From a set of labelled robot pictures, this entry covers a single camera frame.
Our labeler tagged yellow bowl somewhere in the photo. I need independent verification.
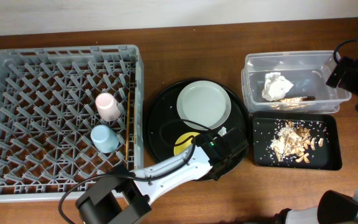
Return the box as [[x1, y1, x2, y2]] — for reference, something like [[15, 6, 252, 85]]
[[173, 132, 199, 156]]

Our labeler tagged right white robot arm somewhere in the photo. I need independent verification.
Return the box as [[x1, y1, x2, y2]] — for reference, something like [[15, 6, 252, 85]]
[[272, 57, 358, 223]]

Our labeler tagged gold foil snack wrapper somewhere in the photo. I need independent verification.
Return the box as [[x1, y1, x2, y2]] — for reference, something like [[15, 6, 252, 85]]
[[272, 96, 316, 110]]

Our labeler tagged clear plastic bin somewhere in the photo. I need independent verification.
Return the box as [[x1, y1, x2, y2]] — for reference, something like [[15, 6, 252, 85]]
[[241, 50, 352, 113]]

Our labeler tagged light blue plastic cup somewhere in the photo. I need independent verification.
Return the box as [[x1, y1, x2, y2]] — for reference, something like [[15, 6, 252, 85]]
[[91, 124, 119, 153]]

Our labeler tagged round black tray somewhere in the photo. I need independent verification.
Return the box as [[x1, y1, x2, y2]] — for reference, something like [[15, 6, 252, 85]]
[[142, 78, 250, 182]]

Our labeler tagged grey round plate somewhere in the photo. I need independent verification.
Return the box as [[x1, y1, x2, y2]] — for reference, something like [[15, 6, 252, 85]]
[[177, 80, 231, 131]]

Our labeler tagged black rectangular tray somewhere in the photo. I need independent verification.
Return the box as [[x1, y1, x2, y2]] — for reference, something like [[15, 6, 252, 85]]
[[252, 111, 342, 170]]

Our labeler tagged grey plastic dishwasher rack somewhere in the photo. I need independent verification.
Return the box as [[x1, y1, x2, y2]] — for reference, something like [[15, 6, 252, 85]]
[[0, 45, 144, 203]]

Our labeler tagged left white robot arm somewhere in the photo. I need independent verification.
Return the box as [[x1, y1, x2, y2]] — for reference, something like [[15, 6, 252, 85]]
[[75, 128, 249, 224]]

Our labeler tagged pink plastic cup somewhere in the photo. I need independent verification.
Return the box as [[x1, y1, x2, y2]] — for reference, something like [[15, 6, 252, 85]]
[[95, 93, 121, 121]]

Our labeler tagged white paper napkin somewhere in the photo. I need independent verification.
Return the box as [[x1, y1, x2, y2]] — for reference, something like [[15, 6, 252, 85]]
[[262, 72, 294, 101]]

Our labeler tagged food scraps pile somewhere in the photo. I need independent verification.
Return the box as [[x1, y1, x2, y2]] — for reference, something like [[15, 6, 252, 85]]
[[270, 120, 324, 164]]

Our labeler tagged brown wooden chopstick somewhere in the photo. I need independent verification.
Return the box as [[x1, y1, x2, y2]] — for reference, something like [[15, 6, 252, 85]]
[[132, 134, 137, 169], [125, 91, 131, 162]]

